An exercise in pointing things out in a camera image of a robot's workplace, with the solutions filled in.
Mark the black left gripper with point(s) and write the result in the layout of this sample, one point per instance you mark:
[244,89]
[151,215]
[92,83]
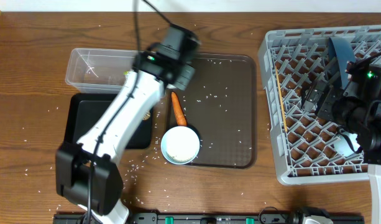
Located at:
[184,82]

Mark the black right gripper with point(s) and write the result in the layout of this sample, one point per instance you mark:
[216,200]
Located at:
[324,101]

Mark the wooden chopstick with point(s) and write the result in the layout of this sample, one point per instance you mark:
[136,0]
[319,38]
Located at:
[281,101]

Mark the orange carrot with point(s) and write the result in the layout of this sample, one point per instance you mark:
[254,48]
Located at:
[179,116]

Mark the dark blue plate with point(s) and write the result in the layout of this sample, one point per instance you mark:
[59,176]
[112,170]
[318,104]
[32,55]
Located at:
[340,53]

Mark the brown patterned cookie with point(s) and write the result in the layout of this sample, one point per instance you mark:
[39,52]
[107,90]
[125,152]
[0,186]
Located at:
[147,115]

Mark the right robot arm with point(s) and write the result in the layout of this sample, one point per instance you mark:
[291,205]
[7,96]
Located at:
[356,109]

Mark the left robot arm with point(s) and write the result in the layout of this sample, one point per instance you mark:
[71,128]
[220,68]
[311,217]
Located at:
[86,171]

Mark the grey dishwasher rack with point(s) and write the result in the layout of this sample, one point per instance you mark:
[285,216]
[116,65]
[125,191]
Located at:
[305,155]

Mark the brown serving tray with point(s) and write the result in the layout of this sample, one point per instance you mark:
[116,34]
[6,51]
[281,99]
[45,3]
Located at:
[220,106]

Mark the light blue rice bowl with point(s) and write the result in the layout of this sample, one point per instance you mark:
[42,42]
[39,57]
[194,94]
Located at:
[180,145]

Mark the clear plastic bin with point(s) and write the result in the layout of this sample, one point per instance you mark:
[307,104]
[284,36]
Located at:
[98,70]

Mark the black plastic tray bin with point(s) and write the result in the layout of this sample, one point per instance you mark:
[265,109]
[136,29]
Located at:
[87,108]

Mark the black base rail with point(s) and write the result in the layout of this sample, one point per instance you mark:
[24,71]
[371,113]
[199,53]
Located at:
[268,215]

